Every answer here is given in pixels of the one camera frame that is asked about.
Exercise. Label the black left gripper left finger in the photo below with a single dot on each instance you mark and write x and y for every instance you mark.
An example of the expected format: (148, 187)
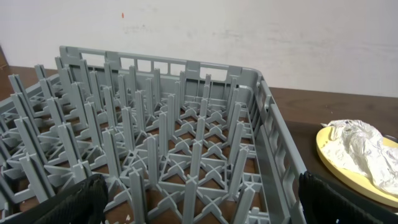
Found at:
(82, 203)

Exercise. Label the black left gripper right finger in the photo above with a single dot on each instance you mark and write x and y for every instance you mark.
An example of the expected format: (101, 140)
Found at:
(325, 202)

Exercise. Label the white paper napkin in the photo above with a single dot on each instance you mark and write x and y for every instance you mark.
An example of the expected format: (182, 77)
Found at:
(358, 147)

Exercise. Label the yellow round plate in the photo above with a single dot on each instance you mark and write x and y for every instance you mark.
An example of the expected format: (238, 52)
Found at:
(357, 182)

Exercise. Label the grey plastic dish rack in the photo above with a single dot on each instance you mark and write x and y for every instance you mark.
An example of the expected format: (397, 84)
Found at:
(177, 141)

